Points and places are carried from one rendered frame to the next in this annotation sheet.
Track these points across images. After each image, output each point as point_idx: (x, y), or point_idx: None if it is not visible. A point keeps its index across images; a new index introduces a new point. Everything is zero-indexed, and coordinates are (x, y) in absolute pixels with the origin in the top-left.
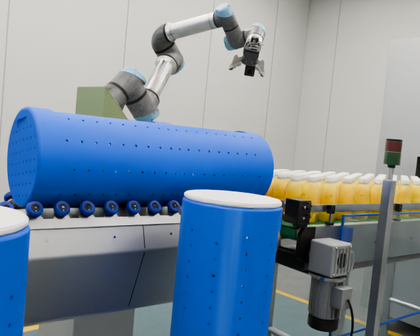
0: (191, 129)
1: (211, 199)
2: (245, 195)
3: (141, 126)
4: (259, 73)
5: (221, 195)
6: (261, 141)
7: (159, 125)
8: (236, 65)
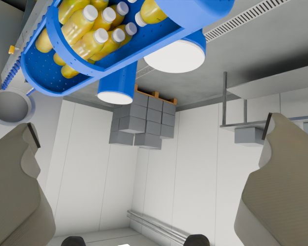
0: (120, 66)
1: (162, 70)
2: (182, 51)
3: (95, 80)
4: (266, 139)
5: (166, 60)
6: (211, 23)
7: (100, 76)
8: (33, 177)
